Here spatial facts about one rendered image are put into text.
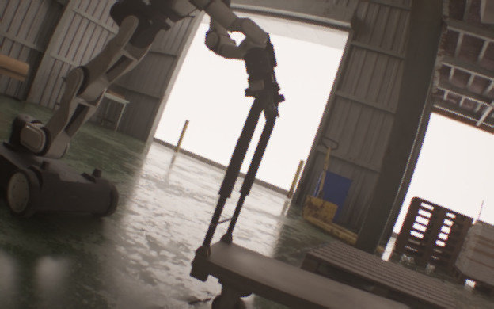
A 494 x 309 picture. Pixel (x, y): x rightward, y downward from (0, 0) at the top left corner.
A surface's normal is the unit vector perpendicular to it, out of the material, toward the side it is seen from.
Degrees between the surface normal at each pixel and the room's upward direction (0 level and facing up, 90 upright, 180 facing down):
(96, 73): 90
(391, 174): 90
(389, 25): 90
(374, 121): 90
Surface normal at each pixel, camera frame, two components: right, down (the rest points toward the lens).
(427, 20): -0.41, -0.14
